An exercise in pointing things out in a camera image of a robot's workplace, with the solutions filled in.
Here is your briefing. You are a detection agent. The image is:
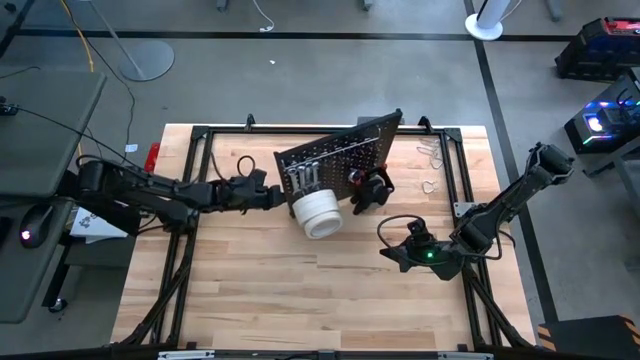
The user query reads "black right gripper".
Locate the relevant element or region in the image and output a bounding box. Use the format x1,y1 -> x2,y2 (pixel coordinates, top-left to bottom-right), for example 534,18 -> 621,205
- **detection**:
378,238 -> 442,275

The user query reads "silver wire hook rack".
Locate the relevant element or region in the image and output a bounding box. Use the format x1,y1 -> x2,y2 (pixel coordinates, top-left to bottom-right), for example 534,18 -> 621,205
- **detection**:
284,124 -> 385,174

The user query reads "computer with coloured lights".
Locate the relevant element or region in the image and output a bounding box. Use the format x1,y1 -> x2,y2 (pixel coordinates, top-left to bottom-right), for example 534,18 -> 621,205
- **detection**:
563,97 -> 640,155

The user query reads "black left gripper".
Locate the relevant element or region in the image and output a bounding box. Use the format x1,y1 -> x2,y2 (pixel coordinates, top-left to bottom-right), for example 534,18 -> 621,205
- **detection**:
219,168 -> 287,214

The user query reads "black box with striped corner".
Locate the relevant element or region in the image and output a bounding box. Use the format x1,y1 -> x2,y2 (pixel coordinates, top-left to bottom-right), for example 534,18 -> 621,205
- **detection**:
537,313 -> 640,360

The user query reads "grey round floor stand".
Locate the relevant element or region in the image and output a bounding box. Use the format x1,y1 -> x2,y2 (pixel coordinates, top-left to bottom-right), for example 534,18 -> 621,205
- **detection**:
89,0 -> 176,83

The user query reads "white masking tape roll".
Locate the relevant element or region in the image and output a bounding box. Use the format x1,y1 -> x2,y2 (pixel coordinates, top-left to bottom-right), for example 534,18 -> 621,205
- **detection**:
291,188 -> 336,207
302,212 -> 345,241
292,195 -> 339,216
295,203 -> 342,225

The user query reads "white cable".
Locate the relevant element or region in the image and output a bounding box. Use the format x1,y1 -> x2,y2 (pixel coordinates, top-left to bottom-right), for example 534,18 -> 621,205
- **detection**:
249,0 -> 276,34

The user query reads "yellow cable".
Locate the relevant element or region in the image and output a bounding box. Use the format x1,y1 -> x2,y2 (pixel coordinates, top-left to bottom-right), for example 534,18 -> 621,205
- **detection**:
58,0 -> 97,159

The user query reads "white round floor stand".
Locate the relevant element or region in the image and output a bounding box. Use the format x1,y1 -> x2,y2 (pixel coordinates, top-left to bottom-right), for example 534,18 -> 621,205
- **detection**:
463,0 -> 522,42

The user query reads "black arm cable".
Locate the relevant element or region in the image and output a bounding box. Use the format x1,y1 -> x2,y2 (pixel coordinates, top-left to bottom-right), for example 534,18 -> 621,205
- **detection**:
375,214 -> 427,252
235,154 -> 258,179

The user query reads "red flat object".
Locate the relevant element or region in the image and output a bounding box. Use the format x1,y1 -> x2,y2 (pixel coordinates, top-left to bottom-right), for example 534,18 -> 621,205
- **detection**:
143,141 -> 162,174

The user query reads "white paper sheet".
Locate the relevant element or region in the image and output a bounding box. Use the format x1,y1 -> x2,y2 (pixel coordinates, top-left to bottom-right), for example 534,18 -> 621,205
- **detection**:
68,205 -> 130,245

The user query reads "black case with red top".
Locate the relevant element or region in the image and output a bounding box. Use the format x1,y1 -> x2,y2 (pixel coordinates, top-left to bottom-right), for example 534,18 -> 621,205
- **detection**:
554,15 -> 640,83

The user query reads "black computer mouse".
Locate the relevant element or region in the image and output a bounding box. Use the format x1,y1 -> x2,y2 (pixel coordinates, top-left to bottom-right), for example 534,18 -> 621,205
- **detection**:
18,203 -> 56,250

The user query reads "black support beam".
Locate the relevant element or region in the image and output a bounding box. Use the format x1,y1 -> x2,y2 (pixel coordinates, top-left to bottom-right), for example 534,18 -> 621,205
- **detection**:
49,168 -> 144,237

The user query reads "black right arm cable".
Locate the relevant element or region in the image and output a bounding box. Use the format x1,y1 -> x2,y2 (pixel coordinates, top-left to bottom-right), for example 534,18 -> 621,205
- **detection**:
375,214 -> 427,252

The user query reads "black metal pegboard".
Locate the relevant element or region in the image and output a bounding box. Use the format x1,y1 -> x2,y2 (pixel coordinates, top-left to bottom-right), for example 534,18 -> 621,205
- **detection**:
273,108 -> 404,219

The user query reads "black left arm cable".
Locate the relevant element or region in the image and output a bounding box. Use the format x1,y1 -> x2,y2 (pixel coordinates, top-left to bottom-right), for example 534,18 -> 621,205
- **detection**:
235,154 -> 258,179

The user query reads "black and grey work glove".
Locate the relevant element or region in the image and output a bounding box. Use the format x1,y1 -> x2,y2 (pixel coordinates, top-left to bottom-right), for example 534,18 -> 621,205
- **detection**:
349,169 -> 396,217

